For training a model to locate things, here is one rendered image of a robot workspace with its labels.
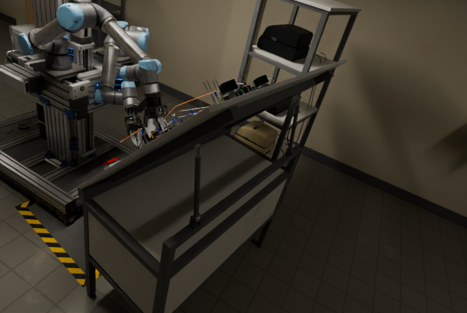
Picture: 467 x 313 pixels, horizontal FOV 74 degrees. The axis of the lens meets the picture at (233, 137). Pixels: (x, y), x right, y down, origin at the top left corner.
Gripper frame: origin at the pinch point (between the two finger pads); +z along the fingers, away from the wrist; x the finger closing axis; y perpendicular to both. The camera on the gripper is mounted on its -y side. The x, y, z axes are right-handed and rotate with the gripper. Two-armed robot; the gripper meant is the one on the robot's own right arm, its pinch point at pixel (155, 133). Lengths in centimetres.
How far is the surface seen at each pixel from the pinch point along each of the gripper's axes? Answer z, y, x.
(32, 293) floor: 94, -81, -45
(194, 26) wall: -70, -151, 227
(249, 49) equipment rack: -35, 5, 91
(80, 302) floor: 103, -58, -29
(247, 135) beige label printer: 31, -9, 101
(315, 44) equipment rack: -35, 52, 87
